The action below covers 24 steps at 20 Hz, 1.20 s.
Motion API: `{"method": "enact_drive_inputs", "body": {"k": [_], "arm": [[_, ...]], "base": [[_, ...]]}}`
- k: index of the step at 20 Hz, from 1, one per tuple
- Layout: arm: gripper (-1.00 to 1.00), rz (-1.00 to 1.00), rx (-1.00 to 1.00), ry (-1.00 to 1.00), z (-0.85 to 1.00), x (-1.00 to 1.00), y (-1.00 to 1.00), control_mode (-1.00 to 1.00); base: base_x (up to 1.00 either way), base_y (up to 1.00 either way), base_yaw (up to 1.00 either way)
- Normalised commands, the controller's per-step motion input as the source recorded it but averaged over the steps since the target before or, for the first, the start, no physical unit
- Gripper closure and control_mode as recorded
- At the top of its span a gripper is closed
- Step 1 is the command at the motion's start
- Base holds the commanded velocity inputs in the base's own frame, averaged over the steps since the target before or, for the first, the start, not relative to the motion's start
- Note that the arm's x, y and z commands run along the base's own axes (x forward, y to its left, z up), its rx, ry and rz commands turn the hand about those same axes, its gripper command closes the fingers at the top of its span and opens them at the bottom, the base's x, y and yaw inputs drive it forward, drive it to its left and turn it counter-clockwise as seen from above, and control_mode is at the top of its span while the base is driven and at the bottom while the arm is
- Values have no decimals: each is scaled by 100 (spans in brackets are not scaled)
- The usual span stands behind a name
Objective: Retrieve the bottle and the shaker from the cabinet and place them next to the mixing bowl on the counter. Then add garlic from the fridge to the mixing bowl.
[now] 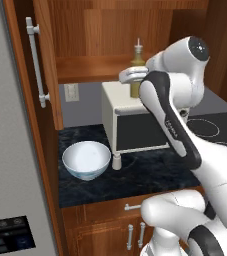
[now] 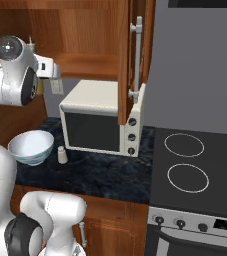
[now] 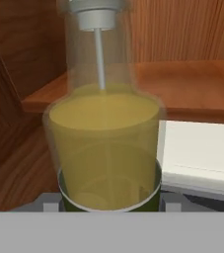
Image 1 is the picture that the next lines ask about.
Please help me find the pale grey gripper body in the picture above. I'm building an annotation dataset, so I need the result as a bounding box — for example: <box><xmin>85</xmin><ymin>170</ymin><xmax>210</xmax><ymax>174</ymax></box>
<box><xmin>118</xmin><ymin>65</ymin><xmax>150</xmax><ymax>85</ymax></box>

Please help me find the olive oil bottle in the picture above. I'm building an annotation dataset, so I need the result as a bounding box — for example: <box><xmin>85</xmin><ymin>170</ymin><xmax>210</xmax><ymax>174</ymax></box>
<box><xmin>129</xmin><ymin>37</ymin><xmax>148</xmax><ymax>99</ymax></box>

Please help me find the small white shaker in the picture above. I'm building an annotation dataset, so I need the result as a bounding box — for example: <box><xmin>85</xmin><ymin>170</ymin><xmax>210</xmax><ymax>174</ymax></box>
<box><xmin>112</xmin><ymin>152</ymin><xmax>123</xmax><ymax>171</ymax></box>

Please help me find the white mixing bowl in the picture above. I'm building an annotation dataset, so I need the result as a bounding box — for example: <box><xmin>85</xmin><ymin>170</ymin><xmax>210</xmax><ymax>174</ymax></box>
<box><xmin>61</xmin><ymin>140</ymin><xmax>113</xmax><ymax>182</ymax></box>

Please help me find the grey fridge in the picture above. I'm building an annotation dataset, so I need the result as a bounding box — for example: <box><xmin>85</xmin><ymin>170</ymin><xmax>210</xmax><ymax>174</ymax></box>
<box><xmin>0</xmin><ymin>0</ymin><xmax>59</xmax><ymax>256</ymax></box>

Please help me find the cream toaster oven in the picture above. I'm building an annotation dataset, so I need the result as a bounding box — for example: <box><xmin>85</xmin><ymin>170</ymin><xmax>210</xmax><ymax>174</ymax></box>
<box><xmin>101</xmin><ymin>81</ymin><xmax>187</xmax><ymax>157</ymax></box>

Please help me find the black hob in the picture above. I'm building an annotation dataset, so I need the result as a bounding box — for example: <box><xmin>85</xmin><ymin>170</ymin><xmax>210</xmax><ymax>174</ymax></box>
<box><xmin>184</xmin><ymin>110</ymin><xmax>227</xmax><ymax>152</ymax></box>

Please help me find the tall wooden side panel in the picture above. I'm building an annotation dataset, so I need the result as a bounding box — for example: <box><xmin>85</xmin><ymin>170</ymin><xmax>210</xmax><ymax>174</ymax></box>
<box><xmin>3</xmin><ymin>0</ymin><xmax>70</xmax><ymax>256</ymax></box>

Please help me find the wooden drawer front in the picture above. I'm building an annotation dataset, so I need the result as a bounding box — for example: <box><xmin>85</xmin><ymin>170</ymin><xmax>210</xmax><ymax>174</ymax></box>
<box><xmin>61</xmin><ymin>186</ymin><xmax>207</xmax><ymax>230</ymax></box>

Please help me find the wooden base cupboard door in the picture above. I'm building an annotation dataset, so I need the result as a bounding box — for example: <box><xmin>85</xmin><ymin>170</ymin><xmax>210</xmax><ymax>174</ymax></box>
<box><xmin>135</xmin><ymin>216</ymin><xmax>159</xmax><ymax>256</ymax></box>
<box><xmin>64</xmin><ymin>216</ymin><xmax>138</xmax><ymax>256</ymax></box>

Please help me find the wooden wall cabinet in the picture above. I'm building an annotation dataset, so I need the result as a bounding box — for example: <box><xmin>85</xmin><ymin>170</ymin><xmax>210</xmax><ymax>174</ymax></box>
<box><xmin>47</xmin><ymin>0</ymin><xmax>219</xmax><ymax>85</ymax></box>

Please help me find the white wall outlet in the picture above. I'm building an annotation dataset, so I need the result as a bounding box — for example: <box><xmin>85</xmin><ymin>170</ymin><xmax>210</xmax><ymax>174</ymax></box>
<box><xmin>63</xmin><ymin>82</ymin><xmax>80</xmax><ymax>103</ymax></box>

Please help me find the wooden wall cabinet door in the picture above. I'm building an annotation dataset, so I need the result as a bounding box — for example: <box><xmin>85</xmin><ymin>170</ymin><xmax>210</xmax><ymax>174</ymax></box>
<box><xmin>203</xmin><ymin>0</ymin><xmax>227</xmax><ymax>112</ymax></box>
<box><xmin>32</xmin><ymin>0</ymin><xmax>65</xmax><ymax>131</ymax></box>

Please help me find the long silver door handle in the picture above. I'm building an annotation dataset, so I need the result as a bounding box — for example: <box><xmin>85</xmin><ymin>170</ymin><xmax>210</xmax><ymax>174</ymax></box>
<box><xmin>25</xmin><ymin>16</ymin><xmax>51</xmax><ymax>109</ymax></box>

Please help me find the silver drawer handle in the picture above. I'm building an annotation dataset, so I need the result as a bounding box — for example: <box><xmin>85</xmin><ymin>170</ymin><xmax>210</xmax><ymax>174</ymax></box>
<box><xmin>123</xmin><ymin>202</ymin><xmax>143</xmax><ymax>212</ymax></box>

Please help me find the silver cupboard handle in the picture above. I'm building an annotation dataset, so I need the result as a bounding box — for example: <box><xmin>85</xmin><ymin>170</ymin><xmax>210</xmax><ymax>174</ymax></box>
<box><xmin>126</xmin><ymin>223</ymin><xmax>135</xmax><ymax>251</ymax></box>
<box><xmin>137</xmin><ymin>221</ymin><xmax>147</xmax><ymax>250</ymax></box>

